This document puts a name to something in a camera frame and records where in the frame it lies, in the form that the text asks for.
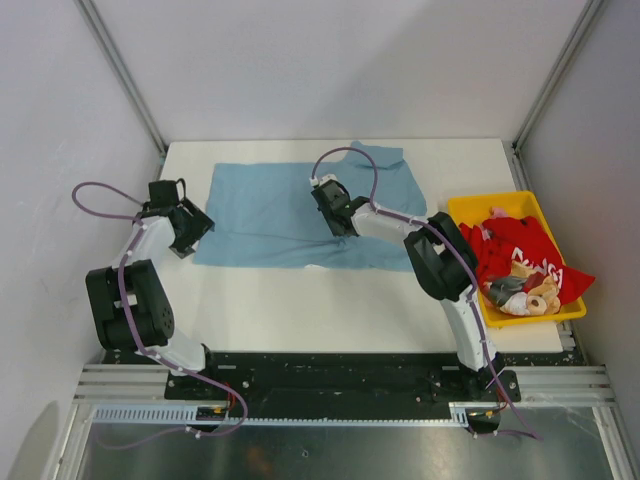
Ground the light blue t shirt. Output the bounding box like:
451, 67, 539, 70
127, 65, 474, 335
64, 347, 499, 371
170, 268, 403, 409
194, 141, 427, 271

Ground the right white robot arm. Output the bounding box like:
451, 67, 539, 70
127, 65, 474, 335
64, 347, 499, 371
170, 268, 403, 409
310, 175, 504, 401

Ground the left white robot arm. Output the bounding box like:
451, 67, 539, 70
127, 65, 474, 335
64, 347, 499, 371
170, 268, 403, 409
85, 198, 221, 400

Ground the yellow plastic bin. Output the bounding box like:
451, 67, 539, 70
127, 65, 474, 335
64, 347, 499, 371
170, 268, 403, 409
448, 191, 587, 328

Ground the red printed t shirt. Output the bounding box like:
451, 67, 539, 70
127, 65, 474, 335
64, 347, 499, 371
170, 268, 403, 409
459, 216, 595, 316

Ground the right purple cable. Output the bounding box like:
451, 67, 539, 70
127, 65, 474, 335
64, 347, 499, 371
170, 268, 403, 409
309, 146, 545, 442

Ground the purple cable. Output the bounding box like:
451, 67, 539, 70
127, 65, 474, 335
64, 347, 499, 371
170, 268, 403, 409
309, 146, 545, 442
72, 180, 249, 450

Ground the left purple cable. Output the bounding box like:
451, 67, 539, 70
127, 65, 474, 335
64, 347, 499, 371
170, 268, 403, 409
72, 180, 249, 450

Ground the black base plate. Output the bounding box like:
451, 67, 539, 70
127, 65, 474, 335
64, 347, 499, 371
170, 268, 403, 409
102, 351, 522, 414

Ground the aluminium frame rail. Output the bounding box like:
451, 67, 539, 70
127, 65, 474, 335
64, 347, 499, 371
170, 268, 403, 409
73, 364, 615, 406

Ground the right aluminium corner post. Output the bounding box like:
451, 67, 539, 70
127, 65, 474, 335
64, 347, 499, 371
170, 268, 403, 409
510, 0, 612, 153

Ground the aluminium corner post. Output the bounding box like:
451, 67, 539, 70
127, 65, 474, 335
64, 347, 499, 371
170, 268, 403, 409
75, 0, 168, 158
510, 0, 612, 153

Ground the grey slotted cable duct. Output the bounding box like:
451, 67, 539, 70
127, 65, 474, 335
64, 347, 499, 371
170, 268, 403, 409
93, 403, 488, 427

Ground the left aluminium corner post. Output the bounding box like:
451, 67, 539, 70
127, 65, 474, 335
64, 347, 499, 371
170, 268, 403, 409
75, 0, 168, 158

